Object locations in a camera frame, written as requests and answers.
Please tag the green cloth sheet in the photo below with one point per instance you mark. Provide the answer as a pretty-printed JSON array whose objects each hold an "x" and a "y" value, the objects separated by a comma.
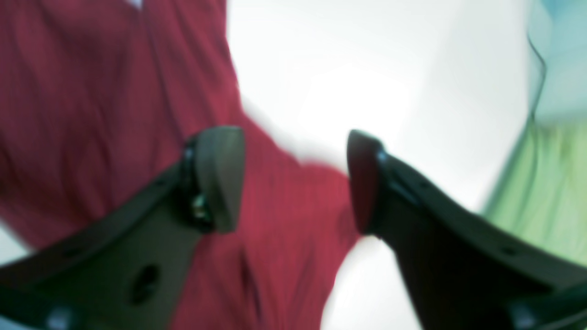
[{"x": 541, "y": 196}]

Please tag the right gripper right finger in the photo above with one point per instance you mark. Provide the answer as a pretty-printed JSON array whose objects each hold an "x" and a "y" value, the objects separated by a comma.
[{"x": 461, "y": 272}]

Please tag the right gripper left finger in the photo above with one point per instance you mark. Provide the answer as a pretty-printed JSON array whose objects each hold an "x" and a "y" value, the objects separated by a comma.
[{"x": 127, "y": 271}]

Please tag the dark red t-shirt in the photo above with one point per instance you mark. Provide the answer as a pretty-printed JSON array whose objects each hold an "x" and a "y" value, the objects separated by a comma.
[{"x": 98, "y": 97}]

